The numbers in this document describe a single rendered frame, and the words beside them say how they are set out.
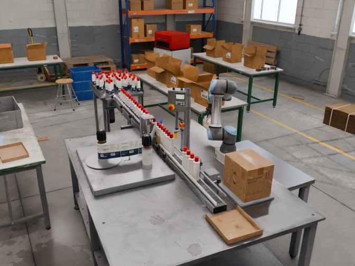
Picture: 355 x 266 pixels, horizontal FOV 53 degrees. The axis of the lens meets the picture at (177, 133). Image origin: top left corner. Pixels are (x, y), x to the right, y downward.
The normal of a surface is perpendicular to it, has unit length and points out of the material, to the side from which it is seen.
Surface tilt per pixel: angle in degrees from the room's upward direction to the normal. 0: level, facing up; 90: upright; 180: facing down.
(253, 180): 90
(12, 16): 90
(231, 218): 0
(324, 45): 90
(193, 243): 0
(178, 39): 90
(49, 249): 0
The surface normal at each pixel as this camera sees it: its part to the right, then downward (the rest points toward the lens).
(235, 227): 0.01, -0.92
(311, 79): -0.88, 0.18
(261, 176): 0.41, 0.36
